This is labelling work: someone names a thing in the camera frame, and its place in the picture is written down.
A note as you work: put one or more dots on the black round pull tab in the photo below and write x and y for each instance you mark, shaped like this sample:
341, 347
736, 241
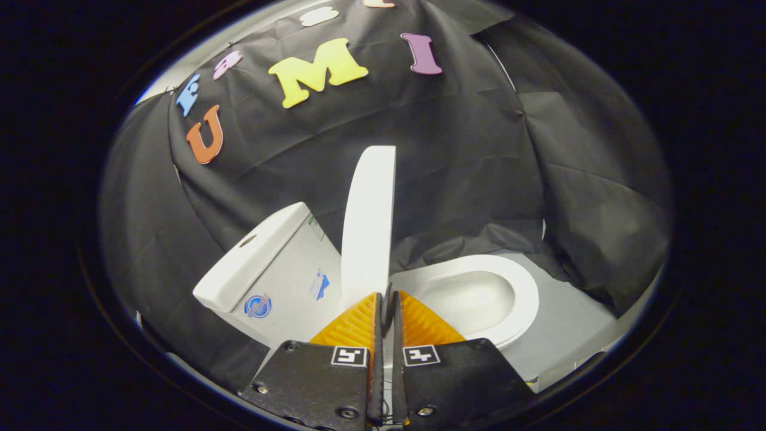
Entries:
388, 305

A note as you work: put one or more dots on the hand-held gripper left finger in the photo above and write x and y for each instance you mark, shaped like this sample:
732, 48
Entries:
311, 383

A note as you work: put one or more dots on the white toilet lid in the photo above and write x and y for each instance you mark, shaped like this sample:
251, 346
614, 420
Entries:
368, 227

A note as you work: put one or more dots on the black backdrop cloth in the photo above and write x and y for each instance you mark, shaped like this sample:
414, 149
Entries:
419, 149

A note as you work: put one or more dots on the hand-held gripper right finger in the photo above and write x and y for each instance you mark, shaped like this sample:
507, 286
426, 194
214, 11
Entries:
467, 380

